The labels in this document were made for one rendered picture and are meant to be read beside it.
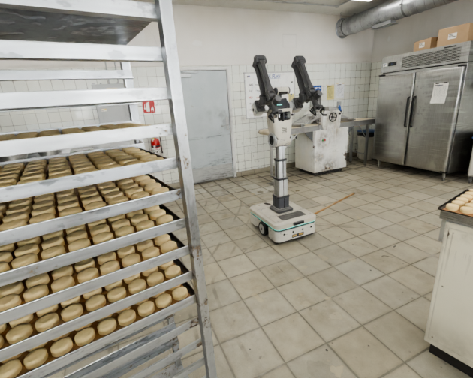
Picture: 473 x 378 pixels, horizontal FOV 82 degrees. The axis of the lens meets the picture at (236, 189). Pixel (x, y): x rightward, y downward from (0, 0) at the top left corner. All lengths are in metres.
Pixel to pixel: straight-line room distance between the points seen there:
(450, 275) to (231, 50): 4.66
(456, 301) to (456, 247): 0.30
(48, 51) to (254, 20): 5.17
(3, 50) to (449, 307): 2.00
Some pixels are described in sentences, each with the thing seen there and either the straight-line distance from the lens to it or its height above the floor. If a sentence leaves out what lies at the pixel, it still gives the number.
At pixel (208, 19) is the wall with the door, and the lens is 5.38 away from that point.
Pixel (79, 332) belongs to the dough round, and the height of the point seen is 0.88.
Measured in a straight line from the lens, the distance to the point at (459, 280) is 1.80.
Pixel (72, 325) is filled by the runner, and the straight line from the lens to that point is 0.87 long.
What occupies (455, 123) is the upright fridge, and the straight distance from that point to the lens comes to 5.34.
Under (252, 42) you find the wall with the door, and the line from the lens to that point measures 5.63.
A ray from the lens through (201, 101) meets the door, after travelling 5.16.
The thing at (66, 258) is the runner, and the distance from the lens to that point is 0.77.
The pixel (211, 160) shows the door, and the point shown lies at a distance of 5.29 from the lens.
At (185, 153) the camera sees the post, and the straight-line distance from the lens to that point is 0.73.
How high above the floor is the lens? 1.47
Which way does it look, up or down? 18 degrees down
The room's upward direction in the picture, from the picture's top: 4 degrees counter-clockwise
